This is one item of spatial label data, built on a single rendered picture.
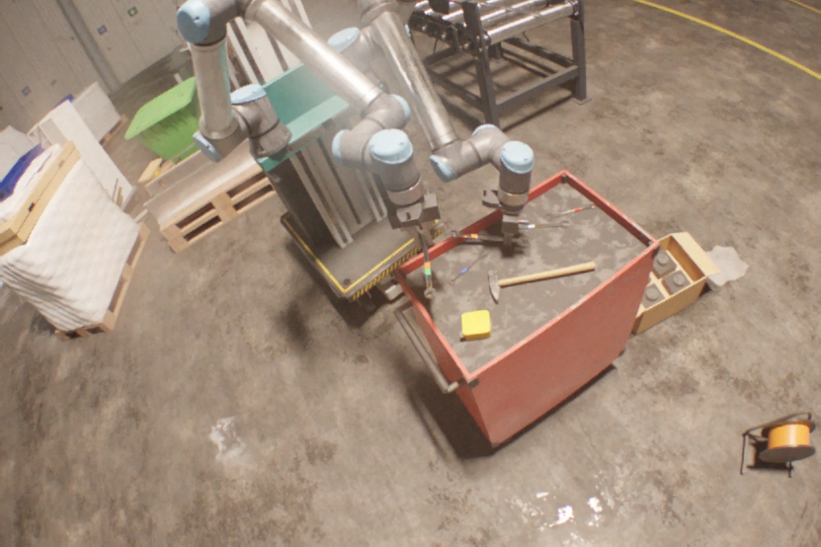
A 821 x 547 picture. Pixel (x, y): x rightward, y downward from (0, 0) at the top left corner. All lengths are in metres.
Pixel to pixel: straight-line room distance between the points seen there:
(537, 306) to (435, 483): 1.08
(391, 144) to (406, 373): 1.52
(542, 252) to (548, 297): 0.17
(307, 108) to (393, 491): 1.79
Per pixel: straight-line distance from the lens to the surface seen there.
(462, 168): 1.19
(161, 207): 3.86
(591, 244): 1.40
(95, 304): 3.87
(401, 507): 2.06
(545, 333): 1.20
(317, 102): 1.95
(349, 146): 1.02
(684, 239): 2.42
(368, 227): 2.47
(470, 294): 1.30
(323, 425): 2.30
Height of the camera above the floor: 1.97
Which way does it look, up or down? 46 degrees down
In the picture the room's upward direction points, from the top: 21 degrees counter-clockwise
